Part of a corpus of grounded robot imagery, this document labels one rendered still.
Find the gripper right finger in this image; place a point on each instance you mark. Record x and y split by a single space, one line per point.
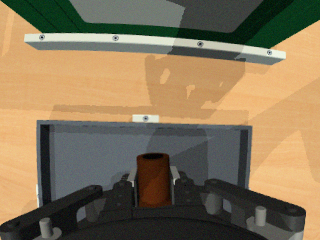
272 218

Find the green divided crate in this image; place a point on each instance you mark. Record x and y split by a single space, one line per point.
257 23

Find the grey rectangular tray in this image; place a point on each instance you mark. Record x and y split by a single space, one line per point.
74 154

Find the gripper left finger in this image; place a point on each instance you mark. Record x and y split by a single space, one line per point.
58 218

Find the brown bottle with green label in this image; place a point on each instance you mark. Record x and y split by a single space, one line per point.
153 179

